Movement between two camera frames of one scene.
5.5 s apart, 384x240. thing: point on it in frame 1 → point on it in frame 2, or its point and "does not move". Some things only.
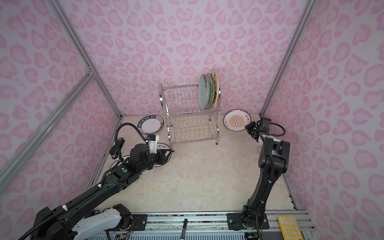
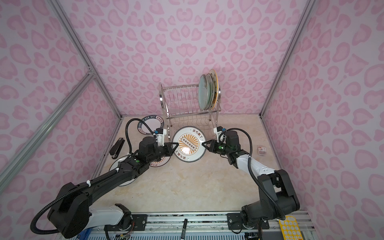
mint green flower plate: (203, 92) does not move
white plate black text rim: (150, 124) does not move
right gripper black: (249, 127) → (213, 147)
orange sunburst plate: (236, 120) → (190, 148)
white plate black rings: (119, 162) does not move
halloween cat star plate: (215, 78) does not move
